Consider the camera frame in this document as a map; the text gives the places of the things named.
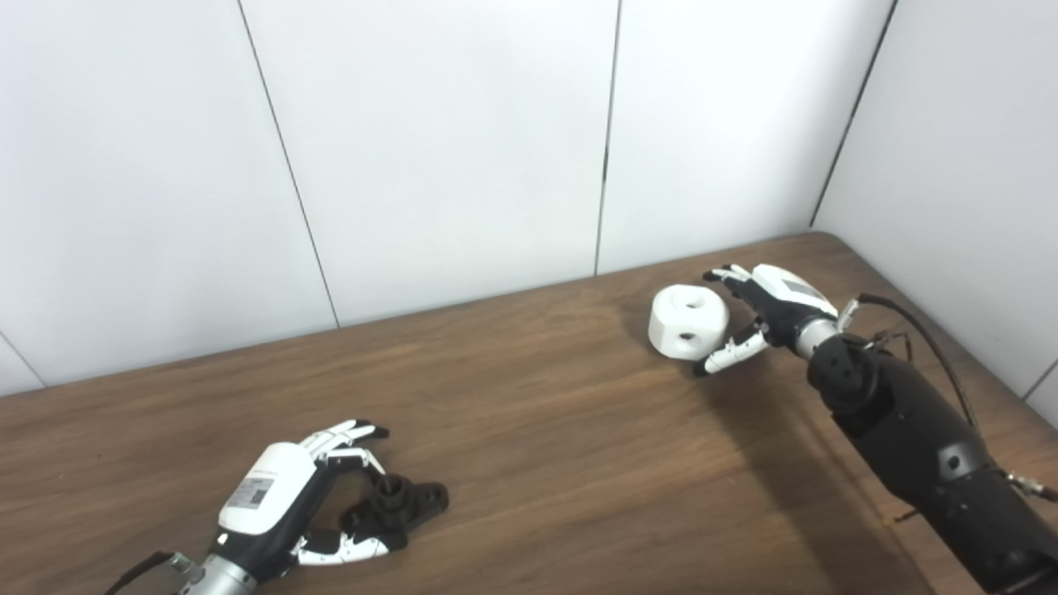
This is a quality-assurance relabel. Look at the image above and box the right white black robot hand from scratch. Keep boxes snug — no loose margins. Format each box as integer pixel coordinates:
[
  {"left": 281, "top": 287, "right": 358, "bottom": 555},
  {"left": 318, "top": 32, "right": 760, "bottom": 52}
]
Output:
[{"left": 694, "top": 264, "right": 840, "bottom": 377}]

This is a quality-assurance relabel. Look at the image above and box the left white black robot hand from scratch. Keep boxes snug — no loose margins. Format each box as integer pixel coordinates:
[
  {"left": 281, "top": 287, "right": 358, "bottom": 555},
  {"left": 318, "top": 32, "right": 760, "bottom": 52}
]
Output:
[{"left": 211, "top": 420, "right": 407, "bottom": 579}]

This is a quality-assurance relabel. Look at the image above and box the round white plastic piece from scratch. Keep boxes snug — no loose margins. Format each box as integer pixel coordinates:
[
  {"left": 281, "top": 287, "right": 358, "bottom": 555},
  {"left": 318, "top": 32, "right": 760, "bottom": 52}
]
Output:
[{"left": 647, "top": 284, "right": 732, "bottom": 359}]

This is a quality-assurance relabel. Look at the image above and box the black plastic holder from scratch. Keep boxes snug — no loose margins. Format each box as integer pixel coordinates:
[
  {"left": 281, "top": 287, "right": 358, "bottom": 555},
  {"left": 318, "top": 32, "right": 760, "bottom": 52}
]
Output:
[{"left": 341, "top": 474, "right": 450, "bottom": 553}]

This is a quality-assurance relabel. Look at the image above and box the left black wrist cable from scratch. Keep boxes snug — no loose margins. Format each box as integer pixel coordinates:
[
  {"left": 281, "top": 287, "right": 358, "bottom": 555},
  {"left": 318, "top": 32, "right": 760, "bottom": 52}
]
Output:
[{"left": 103, "top": 550, "right": 199, "bottom": 595}]

